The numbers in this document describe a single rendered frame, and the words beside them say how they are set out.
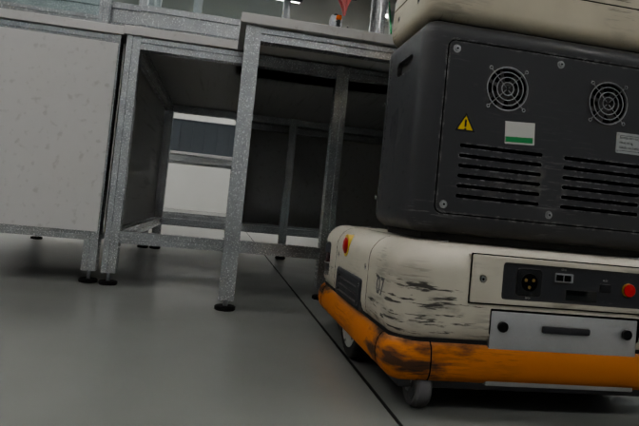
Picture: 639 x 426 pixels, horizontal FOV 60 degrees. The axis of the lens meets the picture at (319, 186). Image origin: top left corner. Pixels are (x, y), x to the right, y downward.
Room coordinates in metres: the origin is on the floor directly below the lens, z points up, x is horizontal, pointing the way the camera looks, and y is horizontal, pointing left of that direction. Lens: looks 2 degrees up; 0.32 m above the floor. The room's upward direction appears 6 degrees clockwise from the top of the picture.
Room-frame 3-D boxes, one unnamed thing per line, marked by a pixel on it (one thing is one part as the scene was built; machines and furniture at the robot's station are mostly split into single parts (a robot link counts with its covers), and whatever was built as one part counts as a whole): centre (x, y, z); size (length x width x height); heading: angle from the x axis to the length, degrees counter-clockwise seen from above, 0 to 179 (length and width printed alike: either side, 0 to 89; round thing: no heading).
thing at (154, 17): (2.01, 0.24, 0.91); 0.89 x 0.06 x 0.11; 100
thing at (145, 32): (2.65, 0.07, 0.84); 1.50 x 1.41 x 0.03; 100
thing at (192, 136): (4.12, 0.96, 0.73); 0.62 x 0.42 x 0.23; 100
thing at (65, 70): (2.47, 1.13, 0.43); 1.39 x 0.63 x 0.86; 10
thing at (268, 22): (2.01, -0.11, 0.84); 0.90 x 0.70 x 0.03; 100
